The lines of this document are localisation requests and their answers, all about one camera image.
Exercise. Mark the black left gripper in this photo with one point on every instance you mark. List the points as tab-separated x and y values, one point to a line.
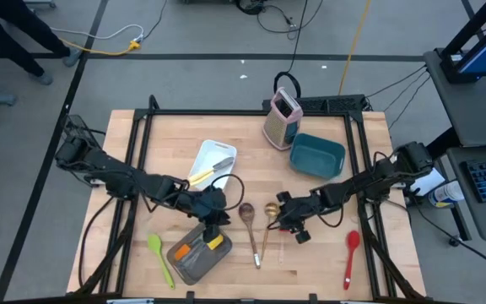
207	204

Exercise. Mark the pink-trimmed steel box grater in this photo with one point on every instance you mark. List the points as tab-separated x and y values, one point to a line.
274	126

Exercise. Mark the white cylindrical bottle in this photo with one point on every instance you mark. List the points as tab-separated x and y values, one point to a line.
447	193

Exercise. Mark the black power strip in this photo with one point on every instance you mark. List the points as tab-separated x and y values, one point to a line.
336	103

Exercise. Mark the grey metal baking pan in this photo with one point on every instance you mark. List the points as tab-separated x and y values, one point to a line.
201	270

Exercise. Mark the black mesh box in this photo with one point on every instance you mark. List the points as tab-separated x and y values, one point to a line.
76	124

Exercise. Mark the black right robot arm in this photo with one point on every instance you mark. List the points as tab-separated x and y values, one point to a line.
365	183

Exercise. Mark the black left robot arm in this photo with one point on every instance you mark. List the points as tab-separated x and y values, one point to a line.
116	179

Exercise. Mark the gold metal spoon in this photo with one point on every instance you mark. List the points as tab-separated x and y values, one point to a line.
271	209

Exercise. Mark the red silicone spoon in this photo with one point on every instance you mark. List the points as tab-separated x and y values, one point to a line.
352	240

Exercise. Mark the green silicone spoon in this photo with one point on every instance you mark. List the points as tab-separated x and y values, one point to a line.
154	244

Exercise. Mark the orange silicone spatula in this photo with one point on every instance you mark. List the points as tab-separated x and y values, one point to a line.
182	252

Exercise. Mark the grey desk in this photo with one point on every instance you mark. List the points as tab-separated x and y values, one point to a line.
471	110

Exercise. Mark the teal plastic bin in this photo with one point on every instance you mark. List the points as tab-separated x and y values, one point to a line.
316	156

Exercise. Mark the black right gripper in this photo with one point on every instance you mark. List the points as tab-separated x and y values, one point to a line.
300	209

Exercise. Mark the white plastic bin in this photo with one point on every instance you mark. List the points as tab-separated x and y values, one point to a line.
213	152

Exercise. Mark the white paper sheet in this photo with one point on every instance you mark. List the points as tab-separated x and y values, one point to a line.
428	183

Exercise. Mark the black monitor stand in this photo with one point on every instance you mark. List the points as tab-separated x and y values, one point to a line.
475	25

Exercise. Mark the brown wooden spoon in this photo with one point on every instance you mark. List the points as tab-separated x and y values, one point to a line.
246	212

